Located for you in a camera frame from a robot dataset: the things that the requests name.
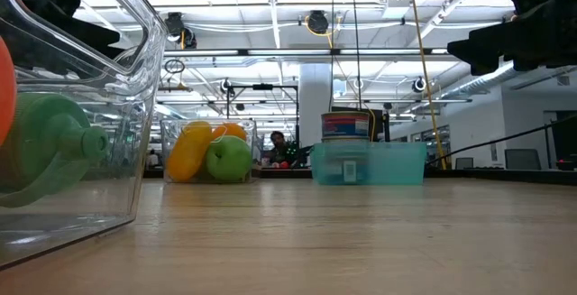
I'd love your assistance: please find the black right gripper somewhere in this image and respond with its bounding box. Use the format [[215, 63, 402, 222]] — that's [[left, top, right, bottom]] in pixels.
[[447, 0, 577, 78]]

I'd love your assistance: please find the narrow clear plastic bin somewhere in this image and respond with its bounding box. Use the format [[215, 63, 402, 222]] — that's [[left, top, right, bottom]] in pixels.
[[160, 118, 258, 184]]

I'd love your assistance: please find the black gantry frame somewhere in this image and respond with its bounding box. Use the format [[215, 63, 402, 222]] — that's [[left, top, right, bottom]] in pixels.
[[225, 83, 300, 120]]

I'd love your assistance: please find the person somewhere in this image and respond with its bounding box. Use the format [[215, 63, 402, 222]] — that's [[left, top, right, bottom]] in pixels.
[[265, 130, 301, 170]]

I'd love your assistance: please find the yellow hanging cable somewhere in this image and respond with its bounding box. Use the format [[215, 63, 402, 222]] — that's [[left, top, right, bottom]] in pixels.
[[408, 0, 448, 171]]

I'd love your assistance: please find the green apple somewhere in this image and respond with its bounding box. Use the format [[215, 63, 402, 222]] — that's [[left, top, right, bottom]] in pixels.
[[206, 134, 253, 182]]

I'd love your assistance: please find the orange fruit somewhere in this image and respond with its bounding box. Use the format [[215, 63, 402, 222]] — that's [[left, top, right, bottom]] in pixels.
[[211, 122, 248, 143]]

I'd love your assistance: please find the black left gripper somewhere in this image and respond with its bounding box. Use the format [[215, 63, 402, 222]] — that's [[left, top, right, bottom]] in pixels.
[[17, 0, 123, 77]]

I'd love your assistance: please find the teal plastic bin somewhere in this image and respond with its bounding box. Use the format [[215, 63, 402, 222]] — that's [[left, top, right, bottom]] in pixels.
[[309, 141, 428, 187]]

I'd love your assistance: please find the green plastic bottle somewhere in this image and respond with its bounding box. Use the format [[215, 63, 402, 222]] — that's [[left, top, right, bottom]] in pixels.
[[0, 92, 110, 209]]

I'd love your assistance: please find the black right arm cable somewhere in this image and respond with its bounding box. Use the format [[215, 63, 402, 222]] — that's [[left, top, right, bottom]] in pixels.
[[426, 115, 577, 168]]

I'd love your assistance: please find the wide clear plastic bin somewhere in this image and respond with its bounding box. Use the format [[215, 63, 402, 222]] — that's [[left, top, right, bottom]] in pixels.
[[0, 0, 170, 272]]

